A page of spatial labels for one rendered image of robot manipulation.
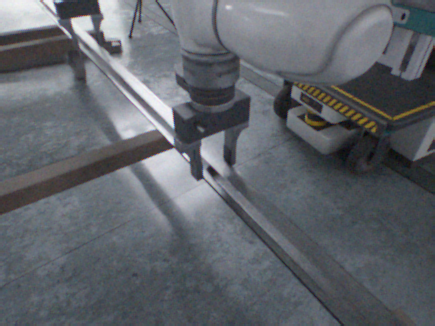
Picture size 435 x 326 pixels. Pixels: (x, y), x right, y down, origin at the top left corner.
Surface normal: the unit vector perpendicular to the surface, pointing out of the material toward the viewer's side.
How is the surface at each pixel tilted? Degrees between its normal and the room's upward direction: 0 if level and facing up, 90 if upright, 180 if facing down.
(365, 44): 97
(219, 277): 0
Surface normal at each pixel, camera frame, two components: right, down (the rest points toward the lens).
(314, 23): -0.49, 0.16
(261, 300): -0.01, -0.76
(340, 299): -0.80, 0.15
